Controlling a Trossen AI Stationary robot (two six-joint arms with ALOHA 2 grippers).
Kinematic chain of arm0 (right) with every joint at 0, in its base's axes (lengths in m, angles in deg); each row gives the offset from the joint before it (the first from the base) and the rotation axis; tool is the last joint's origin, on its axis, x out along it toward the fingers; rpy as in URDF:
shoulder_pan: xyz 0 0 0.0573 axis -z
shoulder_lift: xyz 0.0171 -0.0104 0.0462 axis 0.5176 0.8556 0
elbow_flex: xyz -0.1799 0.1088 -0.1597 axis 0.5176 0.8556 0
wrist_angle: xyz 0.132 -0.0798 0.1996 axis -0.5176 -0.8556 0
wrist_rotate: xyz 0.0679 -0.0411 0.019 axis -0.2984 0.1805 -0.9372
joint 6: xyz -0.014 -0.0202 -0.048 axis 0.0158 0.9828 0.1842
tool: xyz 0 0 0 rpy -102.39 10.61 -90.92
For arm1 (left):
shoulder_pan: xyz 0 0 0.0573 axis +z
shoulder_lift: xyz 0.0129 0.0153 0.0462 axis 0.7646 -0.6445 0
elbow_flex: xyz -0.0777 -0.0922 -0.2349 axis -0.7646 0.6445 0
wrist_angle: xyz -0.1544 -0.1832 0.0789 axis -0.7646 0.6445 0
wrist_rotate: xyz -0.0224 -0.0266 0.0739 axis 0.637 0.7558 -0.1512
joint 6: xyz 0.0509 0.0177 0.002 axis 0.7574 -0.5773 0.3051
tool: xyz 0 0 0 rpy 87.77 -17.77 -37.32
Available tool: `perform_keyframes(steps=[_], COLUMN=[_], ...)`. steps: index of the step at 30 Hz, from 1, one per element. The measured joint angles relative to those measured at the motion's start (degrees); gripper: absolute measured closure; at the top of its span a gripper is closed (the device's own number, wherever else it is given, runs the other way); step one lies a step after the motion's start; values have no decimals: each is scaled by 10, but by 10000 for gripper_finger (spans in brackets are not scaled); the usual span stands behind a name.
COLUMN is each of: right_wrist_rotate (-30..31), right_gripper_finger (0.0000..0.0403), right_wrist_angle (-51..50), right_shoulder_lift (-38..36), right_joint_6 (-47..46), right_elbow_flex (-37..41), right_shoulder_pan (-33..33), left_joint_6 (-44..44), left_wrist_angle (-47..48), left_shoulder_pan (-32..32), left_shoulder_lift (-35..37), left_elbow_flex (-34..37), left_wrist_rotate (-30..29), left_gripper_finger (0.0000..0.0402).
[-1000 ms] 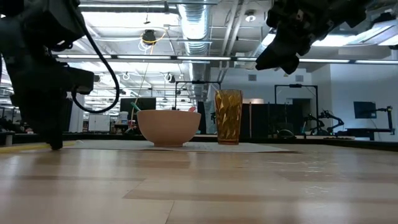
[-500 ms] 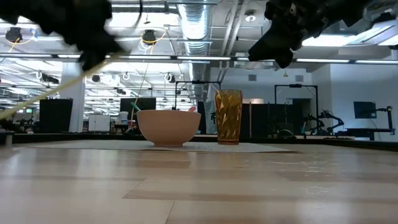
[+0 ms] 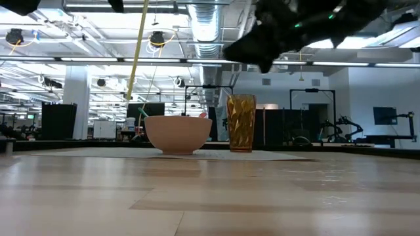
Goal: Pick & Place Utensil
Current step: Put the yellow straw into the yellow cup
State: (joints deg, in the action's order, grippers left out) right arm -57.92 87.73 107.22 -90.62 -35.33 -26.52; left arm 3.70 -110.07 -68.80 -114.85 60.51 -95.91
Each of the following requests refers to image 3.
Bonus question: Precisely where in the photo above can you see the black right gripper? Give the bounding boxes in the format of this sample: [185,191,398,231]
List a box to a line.
[222,20,306,75]

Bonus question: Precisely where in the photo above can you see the yellow handled utensil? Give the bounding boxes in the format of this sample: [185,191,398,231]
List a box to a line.
[126,0,150,101]

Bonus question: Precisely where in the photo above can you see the amber ribbed glass tumbler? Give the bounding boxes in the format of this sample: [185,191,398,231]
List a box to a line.
[226,94,257,153]

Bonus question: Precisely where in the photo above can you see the pink bowl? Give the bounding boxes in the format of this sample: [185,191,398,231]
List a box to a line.
[144,115,213,155]

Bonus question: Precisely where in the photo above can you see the black partition panel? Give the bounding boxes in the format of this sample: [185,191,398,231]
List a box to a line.
[255,108,325,147]

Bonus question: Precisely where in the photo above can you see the grey placemat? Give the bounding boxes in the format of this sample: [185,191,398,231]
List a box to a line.
[31,146,318,162]

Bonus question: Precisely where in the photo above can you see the white pillar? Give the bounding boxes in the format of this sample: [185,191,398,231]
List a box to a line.
[62,65,91,140]

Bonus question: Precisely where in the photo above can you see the black monitor screen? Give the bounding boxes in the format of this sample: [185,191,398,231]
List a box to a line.
[126,102,165,132]

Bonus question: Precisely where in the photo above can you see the white cabinet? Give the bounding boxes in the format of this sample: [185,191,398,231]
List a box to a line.
[93,119,117,140]

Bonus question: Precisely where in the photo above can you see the black cabinet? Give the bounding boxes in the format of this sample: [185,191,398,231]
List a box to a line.
[41,102,78,142]

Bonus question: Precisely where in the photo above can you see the black metal frame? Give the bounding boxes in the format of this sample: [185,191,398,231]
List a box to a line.
[289,87,337,138]

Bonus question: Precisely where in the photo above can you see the black ceiling cable reel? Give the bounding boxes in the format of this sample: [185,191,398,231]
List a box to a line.
[149,30,166,47]
[5,28,25,45]

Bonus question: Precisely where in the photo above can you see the silver ventilation duct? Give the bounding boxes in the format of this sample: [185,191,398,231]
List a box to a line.
[187,0,227,106]

